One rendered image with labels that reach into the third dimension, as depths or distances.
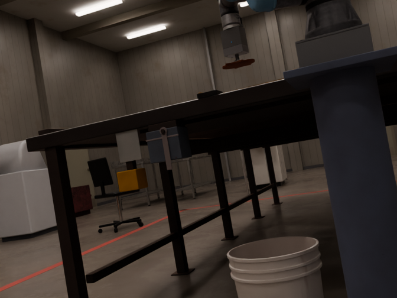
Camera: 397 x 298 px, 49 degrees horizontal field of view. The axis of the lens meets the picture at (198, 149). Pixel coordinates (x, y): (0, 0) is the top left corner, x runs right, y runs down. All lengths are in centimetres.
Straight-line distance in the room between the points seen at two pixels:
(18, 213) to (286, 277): 613
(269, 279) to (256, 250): 27
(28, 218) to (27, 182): 54
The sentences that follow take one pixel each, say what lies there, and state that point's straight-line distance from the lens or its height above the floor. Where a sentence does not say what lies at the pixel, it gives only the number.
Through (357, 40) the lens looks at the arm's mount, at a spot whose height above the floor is 91.
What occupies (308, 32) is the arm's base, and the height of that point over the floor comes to 97.
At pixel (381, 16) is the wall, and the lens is 1349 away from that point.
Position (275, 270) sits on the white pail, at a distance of 136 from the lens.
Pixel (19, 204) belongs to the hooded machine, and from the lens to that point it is 720.
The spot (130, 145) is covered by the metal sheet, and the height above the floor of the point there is 80.
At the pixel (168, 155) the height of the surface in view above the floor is 73.
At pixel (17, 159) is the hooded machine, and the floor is 120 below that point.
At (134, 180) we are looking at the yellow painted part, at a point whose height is 66.
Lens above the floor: 68
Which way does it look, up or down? 2 degrees up
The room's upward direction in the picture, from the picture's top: 10 degrees counter-clockwise
